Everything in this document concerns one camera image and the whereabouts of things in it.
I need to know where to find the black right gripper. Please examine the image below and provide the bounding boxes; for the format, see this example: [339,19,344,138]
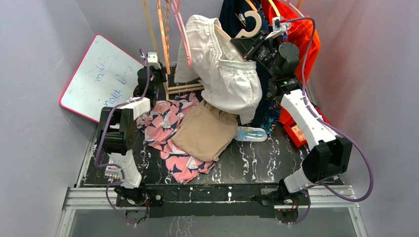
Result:
[231,31,280,78]

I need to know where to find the light wooden hanger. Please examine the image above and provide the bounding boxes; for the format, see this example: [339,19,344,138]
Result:
[214,10,263,41]

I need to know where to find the white shorts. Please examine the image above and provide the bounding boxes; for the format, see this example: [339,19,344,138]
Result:
[174,14,262,124]

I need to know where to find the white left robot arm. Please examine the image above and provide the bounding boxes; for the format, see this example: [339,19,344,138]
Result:
[94,64,167,205]

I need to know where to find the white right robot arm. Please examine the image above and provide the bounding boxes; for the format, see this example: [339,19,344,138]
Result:
[230,31,352,204]

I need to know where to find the pink shark print shorts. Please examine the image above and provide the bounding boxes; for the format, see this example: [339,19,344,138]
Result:
[137,92,214,184]

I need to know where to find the navy blue hanging shorts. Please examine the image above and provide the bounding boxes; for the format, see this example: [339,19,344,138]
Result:
[219,0,271,127]

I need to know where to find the orange hanging shorts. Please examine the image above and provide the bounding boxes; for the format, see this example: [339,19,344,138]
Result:
[260,0,322,126]

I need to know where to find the beige shorts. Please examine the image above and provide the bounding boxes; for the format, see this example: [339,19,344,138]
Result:
[172,100,238,162]

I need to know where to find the colourful print hanging shorts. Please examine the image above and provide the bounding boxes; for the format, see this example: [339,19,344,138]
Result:
[260,97,282,135]

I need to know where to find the pink and orange hanger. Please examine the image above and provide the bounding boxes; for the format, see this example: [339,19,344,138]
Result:
[156,0,194,76]

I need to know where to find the pink framed whiteboard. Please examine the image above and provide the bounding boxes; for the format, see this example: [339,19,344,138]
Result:
[59,34,143,122]

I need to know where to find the red plastic bin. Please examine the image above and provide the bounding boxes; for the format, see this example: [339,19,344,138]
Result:
[283,108,331,149]

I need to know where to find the coloured marker pack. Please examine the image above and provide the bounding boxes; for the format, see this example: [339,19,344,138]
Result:
[104,165,120,180]

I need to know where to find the wooden clothes rack frame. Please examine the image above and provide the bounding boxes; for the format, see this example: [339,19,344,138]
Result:
[142,0,204,99]

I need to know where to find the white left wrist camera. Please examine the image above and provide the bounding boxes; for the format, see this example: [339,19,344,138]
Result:
[146,52,162,70]

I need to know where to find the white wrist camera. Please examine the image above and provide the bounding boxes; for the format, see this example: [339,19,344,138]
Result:
[265,16,292,40]
[146,52,162,70]

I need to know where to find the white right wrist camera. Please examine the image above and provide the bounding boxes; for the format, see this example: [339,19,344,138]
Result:
[265,16,292,40]

